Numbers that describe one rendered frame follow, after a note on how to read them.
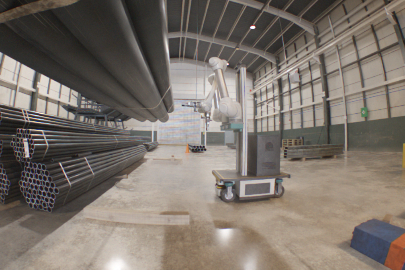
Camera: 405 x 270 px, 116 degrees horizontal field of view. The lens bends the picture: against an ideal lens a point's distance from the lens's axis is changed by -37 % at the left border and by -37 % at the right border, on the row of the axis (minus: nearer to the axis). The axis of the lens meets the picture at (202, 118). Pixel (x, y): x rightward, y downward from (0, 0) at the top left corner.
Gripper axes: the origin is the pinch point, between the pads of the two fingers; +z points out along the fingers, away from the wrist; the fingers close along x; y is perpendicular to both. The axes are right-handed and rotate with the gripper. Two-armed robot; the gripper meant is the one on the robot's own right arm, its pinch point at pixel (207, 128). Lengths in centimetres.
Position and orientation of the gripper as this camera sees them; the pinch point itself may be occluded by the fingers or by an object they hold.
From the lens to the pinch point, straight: 277.3
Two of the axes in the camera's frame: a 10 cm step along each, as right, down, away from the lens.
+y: 10.0, 0.2, 1.0
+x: -1.0, 1.0, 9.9
